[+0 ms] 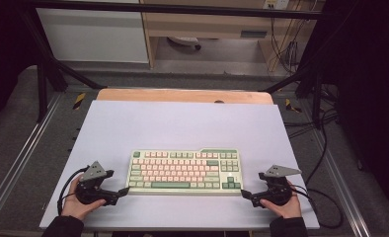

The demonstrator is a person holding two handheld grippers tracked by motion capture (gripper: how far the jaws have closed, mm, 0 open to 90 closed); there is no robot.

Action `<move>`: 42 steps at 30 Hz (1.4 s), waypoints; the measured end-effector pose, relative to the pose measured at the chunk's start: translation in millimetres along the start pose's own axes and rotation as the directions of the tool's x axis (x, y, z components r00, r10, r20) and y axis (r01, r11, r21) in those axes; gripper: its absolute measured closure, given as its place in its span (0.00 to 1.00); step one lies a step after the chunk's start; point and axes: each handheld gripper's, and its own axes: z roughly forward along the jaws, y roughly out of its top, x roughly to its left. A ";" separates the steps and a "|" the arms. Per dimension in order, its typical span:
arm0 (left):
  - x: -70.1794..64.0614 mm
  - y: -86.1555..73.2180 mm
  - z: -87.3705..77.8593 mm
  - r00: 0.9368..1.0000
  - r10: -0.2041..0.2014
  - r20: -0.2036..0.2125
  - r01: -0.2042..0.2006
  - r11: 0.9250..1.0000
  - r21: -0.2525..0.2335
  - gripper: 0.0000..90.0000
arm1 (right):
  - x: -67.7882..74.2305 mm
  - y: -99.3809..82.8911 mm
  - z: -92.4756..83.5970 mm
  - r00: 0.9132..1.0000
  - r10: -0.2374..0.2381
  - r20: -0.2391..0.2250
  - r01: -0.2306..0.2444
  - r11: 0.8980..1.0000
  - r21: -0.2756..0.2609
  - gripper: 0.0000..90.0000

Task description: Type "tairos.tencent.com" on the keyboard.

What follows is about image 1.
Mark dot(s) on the yellow black tape strip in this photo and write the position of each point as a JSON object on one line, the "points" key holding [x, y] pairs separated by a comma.
{"points": [[79, 100], [292, 106]]}

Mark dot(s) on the person's right hand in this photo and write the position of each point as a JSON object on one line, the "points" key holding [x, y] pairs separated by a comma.
{"points": [[286, 210]]}

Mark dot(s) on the white table board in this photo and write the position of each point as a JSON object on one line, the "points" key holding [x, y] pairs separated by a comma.
{"points": [[182, 128]]}

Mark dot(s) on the aluminium floor rail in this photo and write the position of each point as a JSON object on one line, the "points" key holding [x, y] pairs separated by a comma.
{"points": [[342, 184], [21, 154]]}

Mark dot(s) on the white cabinet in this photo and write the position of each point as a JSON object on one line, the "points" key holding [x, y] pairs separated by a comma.
{"points": [[93, 36]]}

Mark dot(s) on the black metal frame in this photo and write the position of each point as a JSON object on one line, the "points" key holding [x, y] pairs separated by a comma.
{"points": [[44, 85]]}

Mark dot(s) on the white chair base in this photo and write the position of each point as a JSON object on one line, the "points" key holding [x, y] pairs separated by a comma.
{"points": [[184, 41]]}

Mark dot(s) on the cream pink green keyboard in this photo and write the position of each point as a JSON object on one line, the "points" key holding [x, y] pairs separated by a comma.
{"points": [[182, 173]]}

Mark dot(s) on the person's left hand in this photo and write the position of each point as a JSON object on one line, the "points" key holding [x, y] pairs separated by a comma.
{"points": [[75, 205]]}

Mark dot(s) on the white wall socket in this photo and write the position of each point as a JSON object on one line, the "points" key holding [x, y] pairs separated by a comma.
{"points": [[276, 4]]}

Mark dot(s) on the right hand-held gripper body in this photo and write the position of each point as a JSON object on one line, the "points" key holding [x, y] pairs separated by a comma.
{"points": [[276, 191]]}

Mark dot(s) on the wooden table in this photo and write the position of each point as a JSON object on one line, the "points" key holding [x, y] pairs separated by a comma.
{"points": [[182, 96]]}

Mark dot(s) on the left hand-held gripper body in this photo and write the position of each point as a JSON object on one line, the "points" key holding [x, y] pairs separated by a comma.
{"points": [[92, 192]]}

